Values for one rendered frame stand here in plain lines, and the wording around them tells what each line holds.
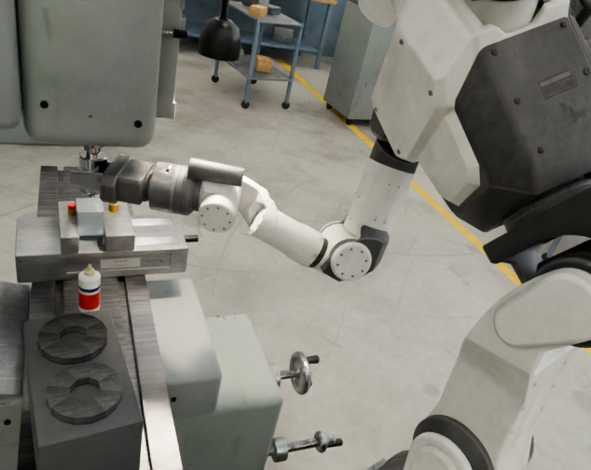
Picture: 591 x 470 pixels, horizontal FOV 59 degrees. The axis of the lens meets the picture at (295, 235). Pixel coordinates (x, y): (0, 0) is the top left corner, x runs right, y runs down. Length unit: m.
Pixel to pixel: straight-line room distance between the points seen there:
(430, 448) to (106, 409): 0.47
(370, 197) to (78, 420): 0.60
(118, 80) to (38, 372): 0.42
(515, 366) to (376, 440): 1.55
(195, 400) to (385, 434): 1.25
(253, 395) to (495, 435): 0.61
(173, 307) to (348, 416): 1.20
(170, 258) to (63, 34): 0.58
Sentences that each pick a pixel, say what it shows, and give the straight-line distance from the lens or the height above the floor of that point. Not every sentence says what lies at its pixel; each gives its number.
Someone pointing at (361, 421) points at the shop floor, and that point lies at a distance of 2.30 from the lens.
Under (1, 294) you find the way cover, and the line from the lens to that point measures 1.30.
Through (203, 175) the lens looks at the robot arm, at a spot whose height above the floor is 1.27.
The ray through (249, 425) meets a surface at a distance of 1.32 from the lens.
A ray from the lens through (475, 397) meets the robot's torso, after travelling 0.85.
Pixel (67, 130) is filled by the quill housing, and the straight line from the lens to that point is 0.86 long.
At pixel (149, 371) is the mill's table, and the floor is 0.93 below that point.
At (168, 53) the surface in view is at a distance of 0.92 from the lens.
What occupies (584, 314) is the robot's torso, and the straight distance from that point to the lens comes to 0.68.
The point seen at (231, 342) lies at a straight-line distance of 1.39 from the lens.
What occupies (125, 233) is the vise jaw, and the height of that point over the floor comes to 1.04.
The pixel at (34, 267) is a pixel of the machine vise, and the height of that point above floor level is 0.97.
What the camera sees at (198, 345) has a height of 0.85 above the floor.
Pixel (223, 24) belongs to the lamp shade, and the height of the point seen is 1.50.
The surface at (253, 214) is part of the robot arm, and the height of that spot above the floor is 1.18.
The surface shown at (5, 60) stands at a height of 1.44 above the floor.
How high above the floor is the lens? 1.68
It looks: 31 degrees down
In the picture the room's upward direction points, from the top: 14 degrees clockwise
